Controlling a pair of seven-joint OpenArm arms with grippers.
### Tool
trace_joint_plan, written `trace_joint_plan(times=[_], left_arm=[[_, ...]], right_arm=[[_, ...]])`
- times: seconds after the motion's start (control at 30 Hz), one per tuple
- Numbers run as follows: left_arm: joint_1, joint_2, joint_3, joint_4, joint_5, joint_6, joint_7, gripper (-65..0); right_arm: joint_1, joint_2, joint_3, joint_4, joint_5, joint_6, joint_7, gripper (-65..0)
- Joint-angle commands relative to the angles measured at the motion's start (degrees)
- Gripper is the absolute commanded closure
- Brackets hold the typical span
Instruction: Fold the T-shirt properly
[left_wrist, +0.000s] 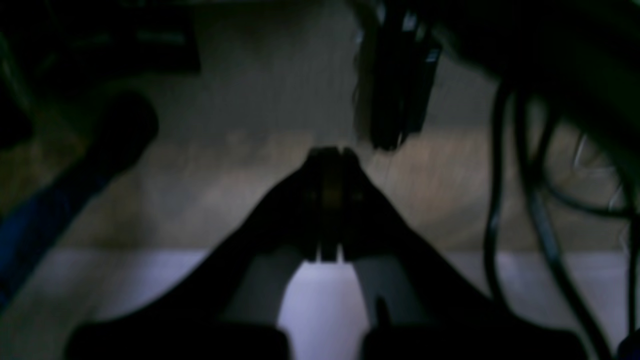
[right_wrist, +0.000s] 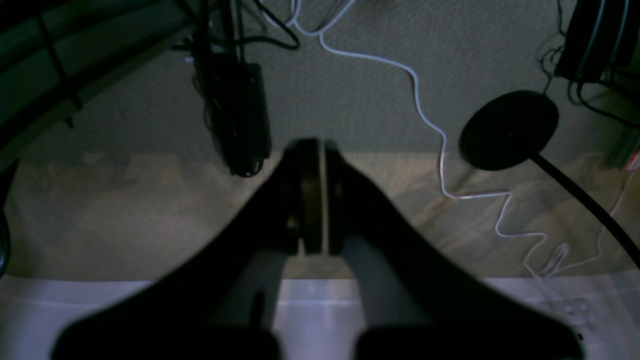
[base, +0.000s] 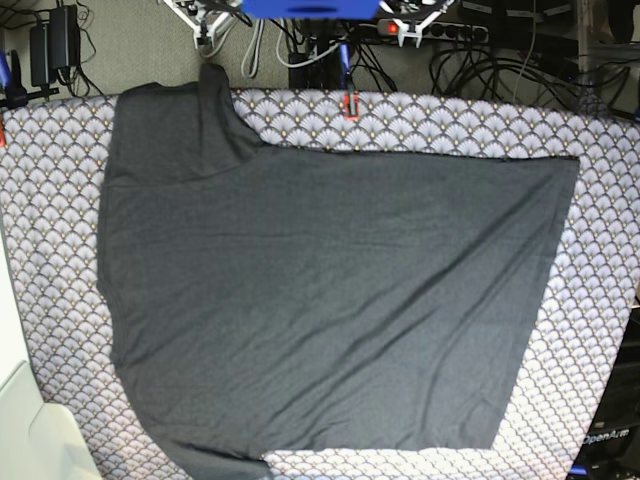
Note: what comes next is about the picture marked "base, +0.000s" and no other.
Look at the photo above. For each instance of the dark grey T-shirt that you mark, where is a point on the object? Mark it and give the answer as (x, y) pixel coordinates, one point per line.
(267, 298)

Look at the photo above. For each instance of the white power strip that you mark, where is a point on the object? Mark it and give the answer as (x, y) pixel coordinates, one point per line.
(439, 31)

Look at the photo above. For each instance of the blue box overhead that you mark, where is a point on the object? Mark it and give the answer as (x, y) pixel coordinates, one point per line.
(311, 9)

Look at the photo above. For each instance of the red and black clamp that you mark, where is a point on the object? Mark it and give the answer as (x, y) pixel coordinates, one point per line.
(351, 105)

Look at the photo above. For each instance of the black power adapter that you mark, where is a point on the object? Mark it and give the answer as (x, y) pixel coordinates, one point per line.
(55, 47)

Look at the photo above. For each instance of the blue clamp left edge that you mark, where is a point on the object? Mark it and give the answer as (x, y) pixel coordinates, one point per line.
(11, 81)

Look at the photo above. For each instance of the fan-patterned table cloth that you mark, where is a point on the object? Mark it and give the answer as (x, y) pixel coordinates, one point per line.
(51, 173)

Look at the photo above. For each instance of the white plastic bin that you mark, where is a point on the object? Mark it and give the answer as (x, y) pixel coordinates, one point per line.
(39, 440)

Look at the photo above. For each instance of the black OpenArm box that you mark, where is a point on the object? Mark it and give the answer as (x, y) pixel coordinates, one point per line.
(610, 449)

